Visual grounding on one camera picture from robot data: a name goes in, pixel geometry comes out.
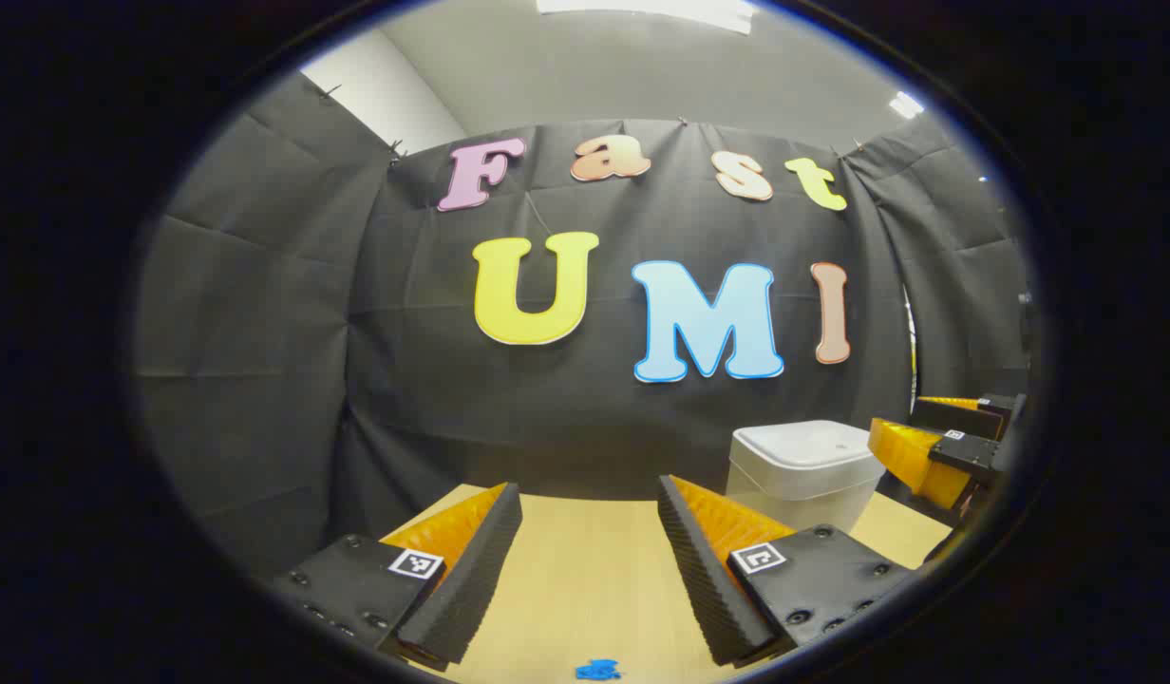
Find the blue paper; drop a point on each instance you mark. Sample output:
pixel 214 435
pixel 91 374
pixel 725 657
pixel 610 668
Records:
pixel 596 671

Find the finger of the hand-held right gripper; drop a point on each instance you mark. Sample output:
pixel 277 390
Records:
pixel 965 451
pixel 955 416

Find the large ceiling light panel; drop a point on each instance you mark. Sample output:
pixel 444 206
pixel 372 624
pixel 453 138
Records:
pixel 642 11

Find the black backdrop cloth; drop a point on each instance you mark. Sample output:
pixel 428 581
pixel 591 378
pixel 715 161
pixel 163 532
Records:
pixel 585 418

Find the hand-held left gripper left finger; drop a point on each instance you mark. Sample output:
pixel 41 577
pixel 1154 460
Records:
pixel 476 579

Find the grey desktop garbage bin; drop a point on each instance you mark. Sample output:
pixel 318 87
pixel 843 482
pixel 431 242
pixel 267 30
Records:
pixel 803 475

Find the small ceiling light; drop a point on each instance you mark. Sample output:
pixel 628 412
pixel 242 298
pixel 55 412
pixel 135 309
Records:
pixel 906 104

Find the wooden desktop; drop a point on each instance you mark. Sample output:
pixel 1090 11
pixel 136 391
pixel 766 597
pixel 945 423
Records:
pixel 594 570

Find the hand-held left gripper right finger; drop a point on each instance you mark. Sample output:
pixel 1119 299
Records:
pixel 699 579

